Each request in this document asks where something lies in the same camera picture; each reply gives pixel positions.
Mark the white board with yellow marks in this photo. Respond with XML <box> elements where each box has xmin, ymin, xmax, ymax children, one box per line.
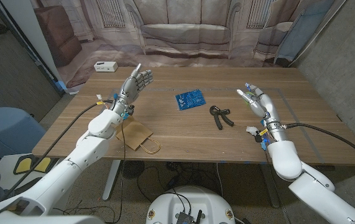
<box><xmin>0</xmin><ymin>154</ymin><xmax>53</xmax><ymax>187</ymax></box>

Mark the black floor fan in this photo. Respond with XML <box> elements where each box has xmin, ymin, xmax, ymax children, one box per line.
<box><xmin>121</xmin><ymin>160</ymin><xmax>146</xmax><ymax>180</ymax></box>

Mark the grey table leg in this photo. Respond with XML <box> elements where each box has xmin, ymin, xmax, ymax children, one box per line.
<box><xmin>259</xmin><ymin>164</ymin><xmax>281</xmax><ymax>208</ymax></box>

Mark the brown paper bag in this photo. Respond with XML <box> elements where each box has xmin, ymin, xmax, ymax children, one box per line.
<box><xmin>116</xmin><ymin>115</ymin><xmax>162</xmax><ymax>155</ymax></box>

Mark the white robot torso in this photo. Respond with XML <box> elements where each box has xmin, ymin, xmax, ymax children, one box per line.
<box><xmin>145</xmin><ymin>185</ymin><xmax>236</xmax><ymax>224</ymax></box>

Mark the black grip strengthener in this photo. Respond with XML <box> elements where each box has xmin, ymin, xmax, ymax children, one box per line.
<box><xmin>209</xmin><ymin>105</ymin><xmax>235</xmax><ymax>131</ymax></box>

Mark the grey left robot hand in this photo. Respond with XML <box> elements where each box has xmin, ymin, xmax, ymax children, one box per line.
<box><xmin>111</xmin><ymin>63</ymin><xmax>154</xmax><ymax>115</ymax></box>

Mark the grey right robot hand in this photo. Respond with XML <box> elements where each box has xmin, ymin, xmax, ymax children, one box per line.
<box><xmin>236</xmin><ymin>82</ymin><xmax>282</xmax><ymax>128</ymax></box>

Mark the blue gel bag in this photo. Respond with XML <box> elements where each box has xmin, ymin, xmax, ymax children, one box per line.
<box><xmin>175</xmin><ymin>89</ymin><xmax>206</xmax><ymax>111</ymax></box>

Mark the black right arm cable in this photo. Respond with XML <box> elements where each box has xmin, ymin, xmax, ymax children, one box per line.
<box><xmin>284</xmin><ymin>123</ymin><xmax>355</xmax><ymax>164</ymax></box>

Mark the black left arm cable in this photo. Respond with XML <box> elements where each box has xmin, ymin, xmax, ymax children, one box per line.
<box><xmin>9</xmin><ymin>99</ymin><xmax>116</xmax><ymax>194</ymax></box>

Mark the white table leg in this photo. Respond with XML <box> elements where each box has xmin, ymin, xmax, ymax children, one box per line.
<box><xmin>102</xmin><ymin>159</ymin><xmax>122</xmax><ymax>201</ymax></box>

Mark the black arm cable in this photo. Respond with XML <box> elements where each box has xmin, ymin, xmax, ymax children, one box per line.
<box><xmin>284</xmin><ymin>123</ymin><xmax>355</xmax><ymax>164</ymax></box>
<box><xmin>9</xmin><ymin>99</ymin><xmax>116</xmax><ymax>194</ymax></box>

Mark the blue plastic bin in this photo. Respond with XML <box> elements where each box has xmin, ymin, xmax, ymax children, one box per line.
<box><xmin>0</xmin><ymin>107</ymin><xmax>47</xmax><ymax>159</ymax></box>

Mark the printed sofa backdrop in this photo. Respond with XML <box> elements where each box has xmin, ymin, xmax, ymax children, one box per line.
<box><xmin>29</xmin><ymin>0</ymin><xmax>336</xmax><ymax>88</ymax></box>

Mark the white power box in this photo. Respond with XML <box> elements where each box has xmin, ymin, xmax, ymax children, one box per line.
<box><xmin>93</xmin><ymin>61</ymin><xmax>119</xmax><ymax>73</ymax></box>

